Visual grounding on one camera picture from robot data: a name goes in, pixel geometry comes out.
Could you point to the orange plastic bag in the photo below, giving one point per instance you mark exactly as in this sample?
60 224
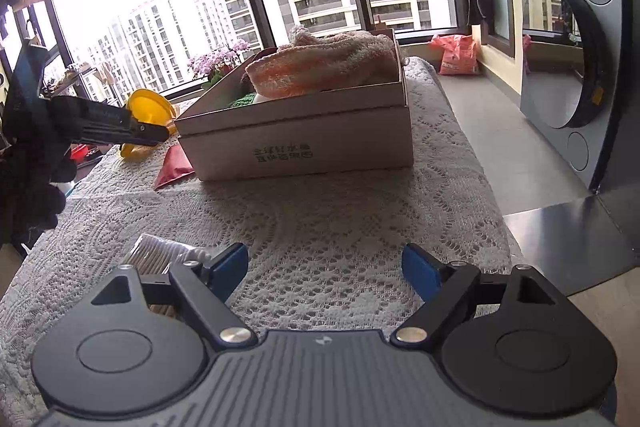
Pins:
455 54

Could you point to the grey washing machine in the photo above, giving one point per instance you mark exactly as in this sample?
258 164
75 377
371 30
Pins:
570 57

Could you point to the yellow plastic funnel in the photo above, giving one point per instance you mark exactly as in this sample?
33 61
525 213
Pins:
150 104

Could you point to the green knitted cloth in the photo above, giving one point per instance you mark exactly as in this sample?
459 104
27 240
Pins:
243 100

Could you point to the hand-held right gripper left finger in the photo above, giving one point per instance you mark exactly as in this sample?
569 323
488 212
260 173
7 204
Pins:
227 269

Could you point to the red packet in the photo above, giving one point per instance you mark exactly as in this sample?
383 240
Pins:
172 169

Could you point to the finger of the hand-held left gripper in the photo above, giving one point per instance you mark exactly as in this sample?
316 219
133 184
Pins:
110 122

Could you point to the white lace tablecloth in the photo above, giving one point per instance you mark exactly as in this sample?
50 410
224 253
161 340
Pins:
300 217

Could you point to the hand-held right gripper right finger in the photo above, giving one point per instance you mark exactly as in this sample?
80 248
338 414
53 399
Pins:
420 269

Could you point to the person's left hand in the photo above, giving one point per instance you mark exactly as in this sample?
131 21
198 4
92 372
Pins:
35 192

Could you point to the orange white knitted towel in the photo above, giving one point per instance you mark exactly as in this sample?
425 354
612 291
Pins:
320 64

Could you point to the pink potted flowers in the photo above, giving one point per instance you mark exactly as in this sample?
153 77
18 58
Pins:
217 59

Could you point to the cotton swab pack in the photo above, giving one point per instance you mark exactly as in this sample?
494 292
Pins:
160 249

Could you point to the beige cardboard box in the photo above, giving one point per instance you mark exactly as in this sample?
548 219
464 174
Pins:
300 137

